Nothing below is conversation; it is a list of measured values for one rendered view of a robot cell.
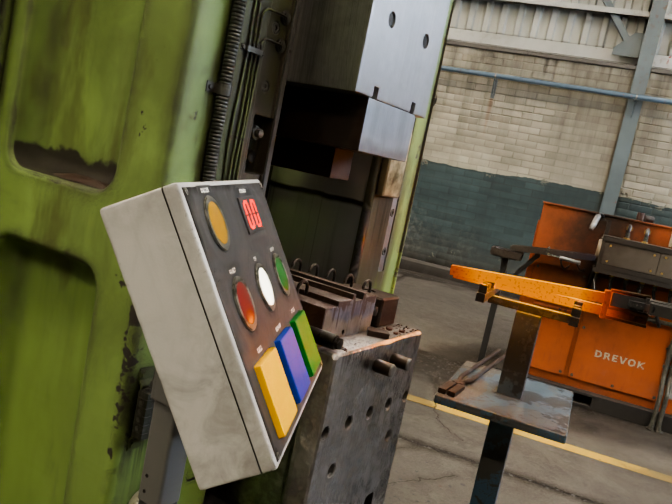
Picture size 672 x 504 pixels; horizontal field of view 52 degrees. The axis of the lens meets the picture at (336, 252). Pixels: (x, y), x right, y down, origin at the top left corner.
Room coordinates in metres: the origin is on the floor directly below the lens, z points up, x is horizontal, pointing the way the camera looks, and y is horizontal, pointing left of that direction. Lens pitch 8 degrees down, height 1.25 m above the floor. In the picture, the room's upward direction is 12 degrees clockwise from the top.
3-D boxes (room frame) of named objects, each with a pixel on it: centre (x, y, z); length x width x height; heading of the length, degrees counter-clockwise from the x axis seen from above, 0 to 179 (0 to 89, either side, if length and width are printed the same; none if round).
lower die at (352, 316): (1.41, 0.13, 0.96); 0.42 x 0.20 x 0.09; 60
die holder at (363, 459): (1.47, 0.11, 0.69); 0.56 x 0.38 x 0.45; 60
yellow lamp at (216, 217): (0.68, 0.12, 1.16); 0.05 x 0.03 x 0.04; 150
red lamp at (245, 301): (0.67, 0.08, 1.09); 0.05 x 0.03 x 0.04; 150
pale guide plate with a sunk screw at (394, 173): (1.65, -0.09, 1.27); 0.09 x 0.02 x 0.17; 150
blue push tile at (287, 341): (0.77, 0.03, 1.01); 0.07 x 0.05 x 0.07; 175
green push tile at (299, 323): (0.87, 0.02, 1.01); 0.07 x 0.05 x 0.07; 175
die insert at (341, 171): (1.45, 0.15, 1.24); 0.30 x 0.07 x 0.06; 60
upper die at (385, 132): (1.41, 0.13, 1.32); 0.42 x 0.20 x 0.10; 60
